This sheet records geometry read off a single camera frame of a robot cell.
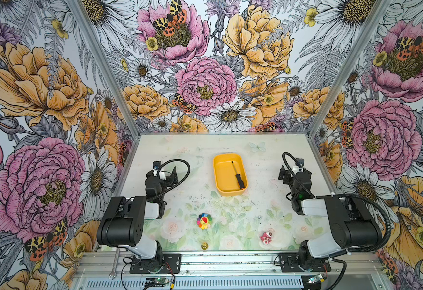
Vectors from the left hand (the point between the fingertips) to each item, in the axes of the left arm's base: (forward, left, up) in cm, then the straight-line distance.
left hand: (167, 171), depth 93 cm
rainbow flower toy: (-23, -19, -7) cm, 30 cm away
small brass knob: (-33, -20, -6) cm, 39 cm away
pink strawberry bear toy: (-31, -45, -3) cm, 55 cm away
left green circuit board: (-45, -3, -9) cm, 46 cm away
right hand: (-1, -63, 0) cm, 63 cm away
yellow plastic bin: (-1, -30, -9) cm, 32 cm away
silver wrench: (-42, +16, -9) cm, 46 cm away
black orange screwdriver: (-1, -38, -8) cm, 38 cm away
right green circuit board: (-45, -62, -8) cm, 78 cm away
